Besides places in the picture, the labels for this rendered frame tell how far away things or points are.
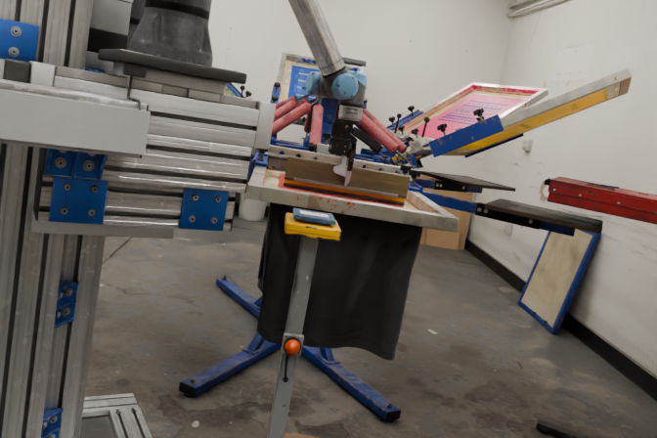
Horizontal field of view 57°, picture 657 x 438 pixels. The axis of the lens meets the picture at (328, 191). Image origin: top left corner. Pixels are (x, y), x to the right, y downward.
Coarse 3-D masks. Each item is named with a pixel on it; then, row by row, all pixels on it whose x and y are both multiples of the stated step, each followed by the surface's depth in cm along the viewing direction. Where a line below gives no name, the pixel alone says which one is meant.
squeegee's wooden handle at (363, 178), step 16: (288, 160) 194; (304, 160) 195; (320, 160) 197; (288, 176) 195; (304, 176) 196; (320, 176) 196; (336, 176) 196; (352, 176) 197; (368, 176) 197; (384, 176) 198; (400, 176) 198; (384, 192) 198; (400, 192) 199
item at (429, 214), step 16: (256, 176) 179; (256, 192) 160; (272, 192) 161; (288, 192) 161; (304, 192) 165; (416, 192) 214; (320, 208) 162; (336, 208) 163; (352, 208) 163; (368, 208) 163; (384, 208) 164; (400, 208) 165; (416, 208) 198; (432, 208) 180; (416, 224) 165; (432, 224) 165; (448, 224) 166
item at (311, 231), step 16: (288, 224) 138; (304, 224) 139; (320, 224) 143; (336, 224) 146; (304, 240) 144; (336, 240) 140; (304, 256) 144; (304, 272) 145; (304, 288) 145; (304, 304) 146; (288, 320) 146; (288, 336) 146; (288, 368) 148; (288, 384) 149; (288, 400) 149; (272, 416) 150; (272, 432) 150
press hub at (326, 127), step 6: (324, 102) 299; (330, 102) 298; (336, 102) 299; (324, 108) 299; (330, 108) 298; (336, 108) 301; (324, 114) 299; (330, 114) 299; (324, 120) 299; (330, 120) 300; (324, 126) 298; (330, 126) 299; (324, 132) 298; (330, 132) 299; (306, 138) 302; (324, 138) 297; (306, 144) 299; (330, 144) 297; (306, 150) 296
